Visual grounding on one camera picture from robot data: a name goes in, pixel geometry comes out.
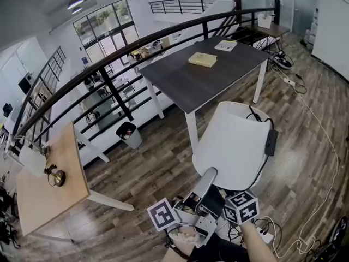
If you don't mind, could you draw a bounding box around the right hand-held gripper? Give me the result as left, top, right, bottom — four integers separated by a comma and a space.
223, 190, 260, 225

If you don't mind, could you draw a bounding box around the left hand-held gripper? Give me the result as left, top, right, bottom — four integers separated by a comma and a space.
146, 167, 219, 247

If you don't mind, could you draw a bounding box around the white-shaded black table lamp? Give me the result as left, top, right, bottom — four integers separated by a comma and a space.
192, 101, 279, 192

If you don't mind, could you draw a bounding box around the person's right forearm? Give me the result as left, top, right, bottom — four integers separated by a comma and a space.
239, 222, 276, 262

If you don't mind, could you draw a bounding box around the person's left forearm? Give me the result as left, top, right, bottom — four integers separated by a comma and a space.
163, 244, 193, 262

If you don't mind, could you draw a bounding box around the small brass base lamp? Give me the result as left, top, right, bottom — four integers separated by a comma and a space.
18, 143, 67, 188

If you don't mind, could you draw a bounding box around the person's left hand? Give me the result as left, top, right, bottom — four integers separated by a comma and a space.
170, 226, 202, 247

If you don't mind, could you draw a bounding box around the person's black clothing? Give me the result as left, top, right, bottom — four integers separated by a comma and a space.
190, 232, 248, 262

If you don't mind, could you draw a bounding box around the grey trash bin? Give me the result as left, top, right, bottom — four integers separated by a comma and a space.
116, 121, 143, 150

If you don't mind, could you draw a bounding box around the cream hardcover book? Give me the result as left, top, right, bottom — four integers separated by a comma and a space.
188, 52, 218, 68

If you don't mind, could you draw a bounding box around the curved black metal railing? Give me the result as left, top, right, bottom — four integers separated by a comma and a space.
10, 7, 281, 152

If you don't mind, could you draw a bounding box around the yellow and white pamphlet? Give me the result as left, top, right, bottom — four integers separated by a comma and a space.
214, 39, 238, 51

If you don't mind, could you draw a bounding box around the black and white floor machine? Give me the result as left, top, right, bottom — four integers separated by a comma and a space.
272, 51, 294, 70

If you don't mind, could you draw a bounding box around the light wooden table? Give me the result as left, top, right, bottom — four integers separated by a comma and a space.
15, 121, 135, 244

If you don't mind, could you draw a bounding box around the brown wooden side table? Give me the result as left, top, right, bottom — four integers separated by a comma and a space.
239, 23, 290, 51

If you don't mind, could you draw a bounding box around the white box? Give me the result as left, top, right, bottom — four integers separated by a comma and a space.
257, 13, 274, 29

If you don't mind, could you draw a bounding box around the black stair railing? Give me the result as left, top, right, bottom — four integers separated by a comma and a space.
148, 0, 236, 15

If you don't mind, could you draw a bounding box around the large black-framed window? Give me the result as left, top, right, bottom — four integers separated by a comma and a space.
73, 0, 140, 65

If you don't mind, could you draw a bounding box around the stack of white storage boxes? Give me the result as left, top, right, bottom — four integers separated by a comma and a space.
304, 7, 320, 50

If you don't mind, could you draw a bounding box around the long white cable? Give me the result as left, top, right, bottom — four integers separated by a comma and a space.
271, 64, 340, 259

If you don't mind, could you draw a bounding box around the black wall box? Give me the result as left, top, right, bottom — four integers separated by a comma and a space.
17, 74, 34, 95

